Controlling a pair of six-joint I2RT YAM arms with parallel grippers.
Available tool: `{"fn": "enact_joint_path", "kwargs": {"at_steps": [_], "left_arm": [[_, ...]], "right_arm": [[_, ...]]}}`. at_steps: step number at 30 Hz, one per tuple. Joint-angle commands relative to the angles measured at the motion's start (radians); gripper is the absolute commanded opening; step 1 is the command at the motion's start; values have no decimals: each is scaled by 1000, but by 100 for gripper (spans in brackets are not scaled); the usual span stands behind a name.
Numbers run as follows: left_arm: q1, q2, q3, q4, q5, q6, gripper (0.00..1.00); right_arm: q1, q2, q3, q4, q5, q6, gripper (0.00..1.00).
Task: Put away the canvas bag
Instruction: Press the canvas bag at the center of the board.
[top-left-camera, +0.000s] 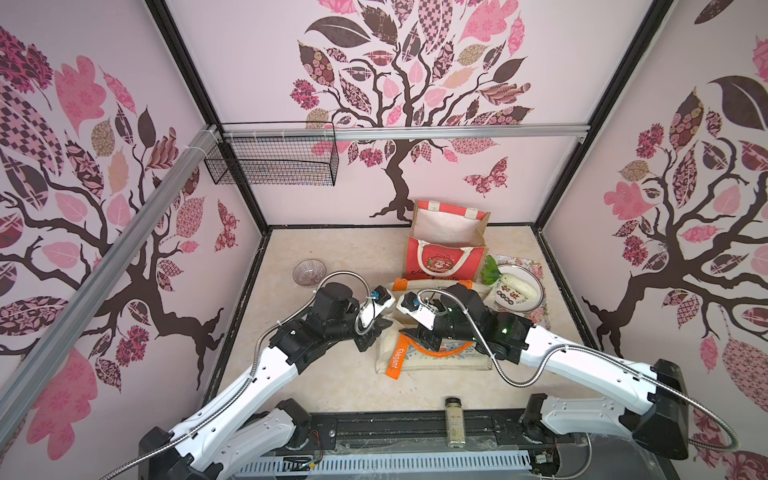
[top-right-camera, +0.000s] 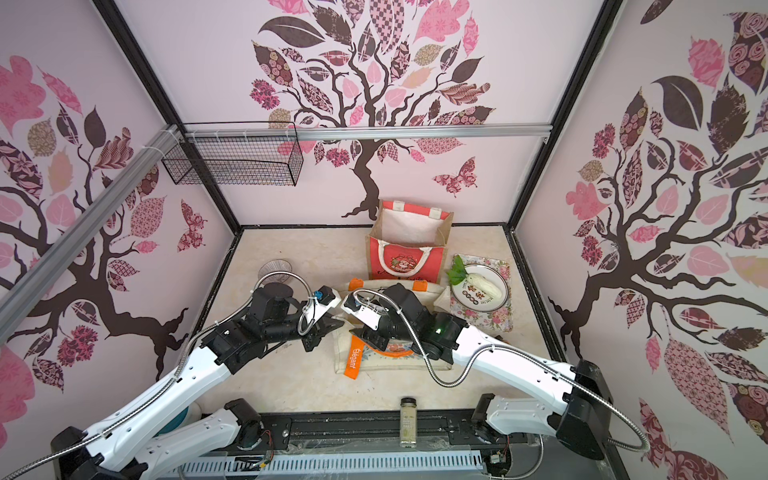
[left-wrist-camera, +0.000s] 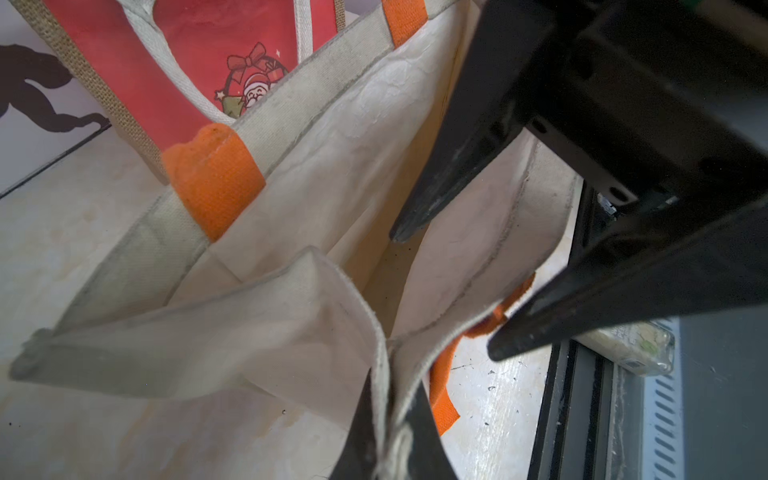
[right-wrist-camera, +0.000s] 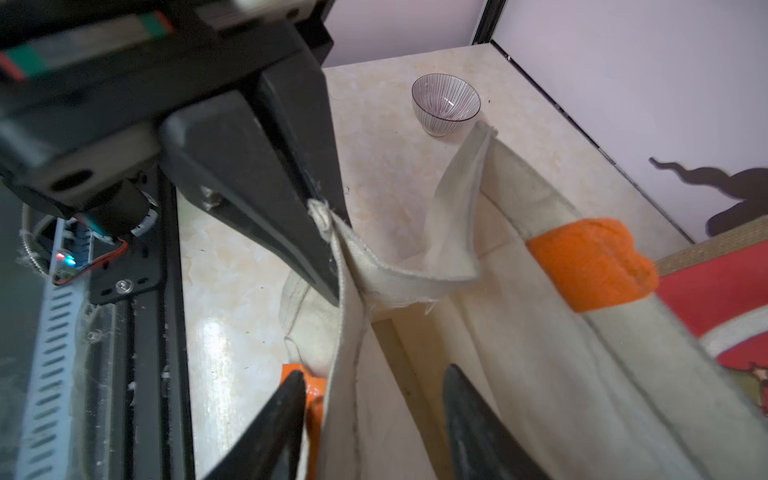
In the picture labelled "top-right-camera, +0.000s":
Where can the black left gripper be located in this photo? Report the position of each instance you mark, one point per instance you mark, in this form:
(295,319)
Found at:
(320,330)

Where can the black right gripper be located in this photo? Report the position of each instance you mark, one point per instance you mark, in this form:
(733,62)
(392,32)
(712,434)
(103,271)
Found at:
(377,335)

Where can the canvas tote bag orange handles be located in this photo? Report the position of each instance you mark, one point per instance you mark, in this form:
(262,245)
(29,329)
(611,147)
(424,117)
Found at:
(353,356)

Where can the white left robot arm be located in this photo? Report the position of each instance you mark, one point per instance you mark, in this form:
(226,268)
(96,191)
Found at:
(131,443)

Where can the red Christmas jute bag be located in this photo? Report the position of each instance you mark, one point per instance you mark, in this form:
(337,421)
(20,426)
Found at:
(408,242)

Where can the white plate with pattern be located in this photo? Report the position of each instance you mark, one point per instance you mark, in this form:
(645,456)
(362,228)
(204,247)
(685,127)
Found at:
(472,299)

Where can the white radish with leaves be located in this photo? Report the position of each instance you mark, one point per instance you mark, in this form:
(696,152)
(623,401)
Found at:
(458,274)

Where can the spice jar pale contents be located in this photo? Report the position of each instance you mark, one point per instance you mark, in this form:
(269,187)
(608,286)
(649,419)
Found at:
(408,422)

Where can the floral placemat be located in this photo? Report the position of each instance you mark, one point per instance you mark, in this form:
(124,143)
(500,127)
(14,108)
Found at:
(499,321)

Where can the teal cup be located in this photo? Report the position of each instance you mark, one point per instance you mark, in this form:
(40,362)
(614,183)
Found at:
(187,416)

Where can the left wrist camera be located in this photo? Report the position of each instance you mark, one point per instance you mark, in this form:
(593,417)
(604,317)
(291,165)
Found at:
(324,300)

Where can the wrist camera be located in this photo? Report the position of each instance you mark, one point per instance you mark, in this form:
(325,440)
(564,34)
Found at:
(324,300)
(365,311)

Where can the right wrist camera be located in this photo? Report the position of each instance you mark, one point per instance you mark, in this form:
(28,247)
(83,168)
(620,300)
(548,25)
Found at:
(365,311)

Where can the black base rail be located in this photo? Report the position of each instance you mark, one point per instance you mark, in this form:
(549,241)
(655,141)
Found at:
(491,425)

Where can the white slotted cable duct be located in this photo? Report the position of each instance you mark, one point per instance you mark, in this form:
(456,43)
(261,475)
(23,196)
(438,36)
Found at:
(332,464)

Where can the black wire basket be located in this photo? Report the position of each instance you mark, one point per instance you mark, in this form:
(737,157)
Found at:
(260,153)

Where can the aluminium rail back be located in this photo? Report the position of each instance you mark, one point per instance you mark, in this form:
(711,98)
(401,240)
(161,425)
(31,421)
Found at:
(375,133)

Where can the aluminium rail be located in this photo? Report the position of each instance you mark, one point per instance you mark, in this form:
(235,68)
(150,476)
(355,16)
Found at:
(375,133)
(22,298)

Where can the aluminium rail left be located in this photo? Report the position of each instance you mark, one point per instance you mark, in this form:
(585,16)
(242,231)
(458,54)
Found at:
(22,298)

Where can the black vertical frame post left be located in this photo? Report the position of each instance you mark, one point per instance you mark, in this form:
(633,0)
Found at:
(123,35)

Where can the black vertical frame post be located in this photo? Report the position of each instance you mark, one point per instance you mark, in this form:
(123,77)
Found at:
(603,25)
(123,35)

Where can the black vertical frame post right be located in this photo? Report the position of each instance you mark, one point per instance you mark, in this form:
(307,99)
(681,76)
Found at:
(603,25)

